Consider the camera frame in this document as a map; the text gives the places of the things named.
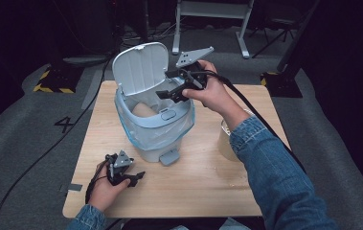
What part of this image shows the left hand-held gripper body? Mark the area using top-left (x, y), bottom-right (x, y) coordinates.
top-left (104, 149), bottom-right (136, 187)

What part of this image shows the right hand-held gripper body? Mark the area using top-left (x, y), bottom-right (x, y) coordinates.
top-left (174, 46), bottom-right (216, 91)

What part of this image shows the beige paper cup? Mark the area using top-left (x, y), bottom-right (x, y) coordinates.
top-left (217, 108), bottom-right (255, 162)
top-left (131, 103), bottom-right (158, 119)

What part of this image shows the white pedal trash bin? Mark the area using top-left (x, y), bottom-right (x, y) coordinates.
top-left (111, 41), bottom-right (196, 167)

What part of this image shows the person's right hand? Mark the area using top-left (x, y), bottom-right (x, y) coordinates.
top-left (181, 59), bottom-right (243, 122)

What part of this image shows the person's left hand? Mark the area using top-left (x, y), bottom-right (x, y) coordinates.
top-left (87, 159), bottom-right (132, 214)

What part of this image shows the blue plastic bin liner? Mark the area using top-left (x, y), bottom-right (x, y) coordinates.
top-left (114, 87), bottom-right (196, 151)

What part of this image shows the black yellow striped stand base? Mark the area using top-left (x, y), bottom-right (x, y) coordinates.
top-left (33, 65), bottom-right (84, 95)
top-left (260, 71), bottom-right (304, 99)

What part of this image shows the black tripod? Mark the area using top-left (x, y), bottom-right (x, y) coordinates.
top-left (251, 15), bottom-right (302, 59)

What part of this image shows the black slanted stand pole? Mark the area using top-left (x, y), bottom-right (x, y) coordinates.
top-left (276, 0), bottom-right (321, 75)

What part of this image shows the left hand-held gripper cable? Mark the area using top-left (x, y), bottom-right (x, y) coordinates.
top-left (84, 154), bottom-right (115, 205)

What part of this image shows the hand-held gripper cable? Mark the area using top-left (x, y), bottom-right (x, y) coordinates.
top-left (188, 69), bottom-right (307, 173)
top-left (84, 154), bottom-right (115, 205)

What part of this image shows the bundle of floor cables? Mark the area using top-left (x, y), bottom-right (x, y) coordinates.
top-left (121, 20), bottom-right (177, 46)

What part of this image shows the white metal desk frame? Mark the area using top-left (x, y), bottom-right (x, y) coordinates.
top-left (171, 0), bottom-right (256, 59)

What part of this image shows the right hand-held gripper cable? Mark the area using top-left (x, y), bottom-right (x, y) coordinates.
top-left (188, 69), bottom-right (307, 173)

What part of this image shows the long black floor cable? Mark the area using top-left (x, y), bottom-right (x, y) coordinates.
top-left (0, 57), bottom-right (113, 230)

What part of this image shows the grey floor cable cover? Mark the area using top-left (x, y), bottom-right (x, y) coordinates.
top-left (80, 69), bottom-right (105, 111)

